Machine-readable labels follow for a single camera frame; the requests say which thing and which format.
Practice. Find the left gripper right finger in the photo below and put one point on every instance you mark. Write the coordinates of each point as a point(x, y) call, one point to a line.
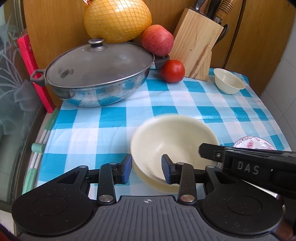
point(187, 177)

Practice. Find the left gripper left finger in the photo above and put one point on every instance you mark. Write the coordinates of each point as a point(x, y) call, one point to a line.
point(76, 183)

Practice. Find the cream bowl front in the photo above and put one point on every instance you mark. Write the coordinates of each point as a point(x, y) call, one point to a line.
point(165, 188)

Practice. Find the pink flower rimmed plate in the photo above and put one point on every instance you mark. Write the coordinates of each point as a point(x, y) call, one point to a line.
point(252, 142)

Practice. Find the cream bowl back small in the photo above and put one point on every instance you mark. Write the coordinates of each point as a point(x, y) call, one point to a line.
point(227, 82)

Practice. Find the blue white checkered tablecloth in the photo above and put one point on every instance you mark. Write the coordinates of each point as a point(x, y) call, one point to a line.
point(95, 136)

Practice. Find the green white striped towel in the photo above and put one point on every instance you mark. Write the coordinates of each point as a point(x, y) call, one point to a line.
point(38, 151)

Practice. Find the steel pot with lid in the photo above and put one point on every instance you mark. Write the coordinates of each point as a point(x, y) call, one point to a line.
point(97, 73)

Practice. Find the red tomato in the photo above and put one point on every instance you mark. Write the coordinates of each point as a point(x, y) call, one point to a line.
point(173, 71)

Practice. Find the etched glass door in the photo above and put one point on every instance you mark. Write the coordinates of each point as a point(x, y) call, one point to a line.
point(20, 104)

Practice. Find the red apple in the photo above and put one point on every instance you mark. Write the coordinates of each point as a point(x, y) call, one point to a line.
point(157, 40)

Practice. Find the wooden knife block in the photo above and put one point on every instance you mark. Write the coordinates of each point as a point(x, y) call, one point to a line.
point(194, 38)

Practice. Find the black scissors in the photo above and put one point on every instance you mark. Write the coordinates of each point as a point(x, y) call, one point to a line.
point(222, 34)

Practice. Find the yellow netted pomelo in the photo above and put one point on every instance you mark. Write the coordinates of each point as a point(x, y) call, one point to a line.
point(116, 21)

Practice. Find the black handled knife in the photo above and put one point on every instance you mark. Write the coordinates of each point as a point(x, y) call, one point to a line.
point(199, 4)

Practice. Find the ribbed wooden handled knife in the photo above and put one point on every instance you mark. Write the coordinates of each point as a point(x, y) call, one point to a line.
point(223, 10)

